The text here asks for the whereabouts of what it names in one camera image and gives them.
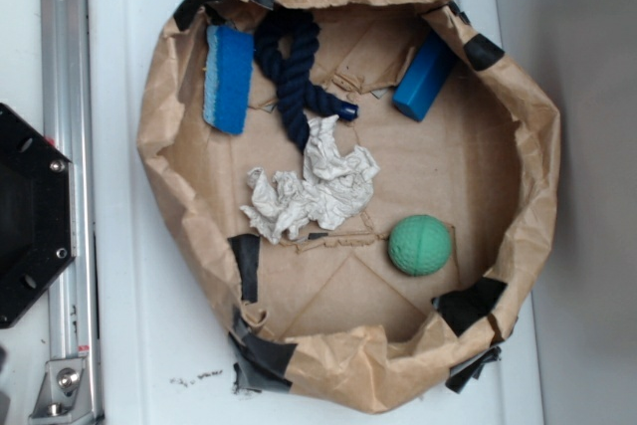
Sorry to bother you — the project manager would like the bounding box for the green ball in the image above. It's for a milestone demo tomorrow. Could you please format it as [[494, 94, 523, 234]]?
[[388, 215, 453, 277]]

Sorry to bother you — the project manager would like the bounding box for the blue sponge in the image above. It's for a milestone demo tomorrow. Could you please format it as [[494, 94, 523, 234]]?
[[203, 25, 254, 135]]

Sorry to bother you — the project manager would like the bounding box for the brown paper bag bin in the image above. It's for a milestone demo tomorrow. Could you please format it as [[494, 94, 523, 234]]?
[[137, 0, 560, 413]]

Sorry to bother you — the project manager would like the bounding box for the metal corner bracket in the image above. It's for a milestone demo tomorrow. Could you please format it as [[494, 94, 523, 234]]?
[[28, 357, 94, 424]]

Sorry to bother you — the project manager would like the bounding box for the crumpled white paper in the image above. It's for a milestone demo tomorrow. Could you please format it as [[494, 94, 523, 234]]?
[[240, 115, 380, 245]]

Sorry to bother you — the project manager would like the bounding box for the aluminium rail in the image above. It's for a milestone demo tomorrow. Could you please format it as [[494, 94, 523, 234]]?
[[41, 0, 105, 424]]

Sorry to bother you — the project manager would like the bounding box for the dark navy rope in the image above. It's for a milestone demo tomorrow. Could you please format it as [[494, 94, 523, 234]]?
[[253, 7, 360, 153]]

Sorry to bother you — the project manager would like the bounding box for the blue block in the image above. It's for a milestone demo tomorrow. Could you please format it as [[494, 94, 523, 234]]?
[[392, 31, 457, 121]]

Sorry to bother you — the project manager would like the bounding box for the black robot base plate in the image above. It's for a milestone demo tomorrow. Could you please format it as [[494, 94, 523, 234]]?
[[1, 104, 74, 329]]

